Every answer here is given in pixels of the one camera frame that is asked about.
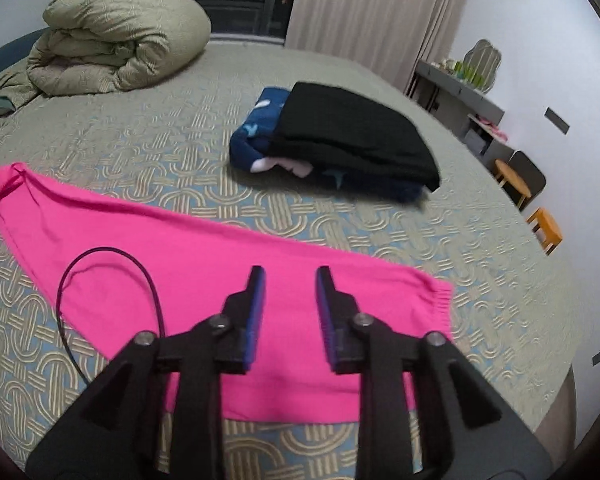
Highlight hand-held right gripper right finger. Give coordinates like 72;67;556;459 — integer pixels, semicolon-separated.
315;265;554;480

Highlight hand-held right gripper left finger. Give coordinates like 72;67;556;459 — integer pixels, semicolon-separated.
27;266;266;480

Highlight pink pants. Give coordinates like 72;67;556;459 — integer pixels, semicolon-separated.
0;162;455;422

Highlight blue patterned folded garment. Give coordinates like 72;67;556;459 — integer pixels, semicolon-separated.
229;86;427;205

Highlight bed with patterned bedspread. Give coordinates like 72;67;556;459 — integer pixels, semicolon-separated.
0;35;577;480

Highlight black folded garment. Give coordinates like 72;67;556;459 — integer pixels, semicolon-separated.
271;81;441;194

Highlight round light wooden stool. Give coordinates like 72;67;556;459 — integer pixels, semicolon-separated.
494;158;532;201

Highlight orange wooden stool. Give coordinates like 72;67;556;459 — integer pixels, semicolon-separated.
525;207;564;256

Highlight pink cloth on shelf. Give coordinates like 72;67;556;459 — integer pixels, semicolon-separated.
475;115;510;143

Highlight dark grey chair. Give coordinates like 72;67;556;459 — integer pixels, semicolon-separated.
507;149;547;211

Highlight grey dressing table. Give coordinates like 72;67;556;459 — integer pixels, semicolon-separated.
407;58;516;159

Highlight group of green bottles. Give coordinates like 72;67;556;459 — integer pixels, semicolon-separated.
451;59;481;84

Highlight scalloped table mirror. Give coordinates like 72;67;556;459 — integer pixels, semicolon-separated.
467;38;503;94

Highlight wide beige curtain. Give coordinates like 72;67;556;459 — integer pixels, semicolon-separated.
284;0;477;94

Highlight beige folded quilt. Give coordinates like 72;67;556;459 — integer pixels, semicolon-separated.
0;0;212;111

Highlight dark blue headboard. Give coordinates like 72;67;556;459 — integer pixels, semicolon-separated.
0;27;49;92

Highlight thin black cable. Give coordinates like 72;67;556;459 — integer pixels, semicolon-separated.
57;247;167;387

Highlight dark wall switch plate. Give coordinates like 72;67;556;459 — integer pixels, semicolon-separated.
544;107;569;135

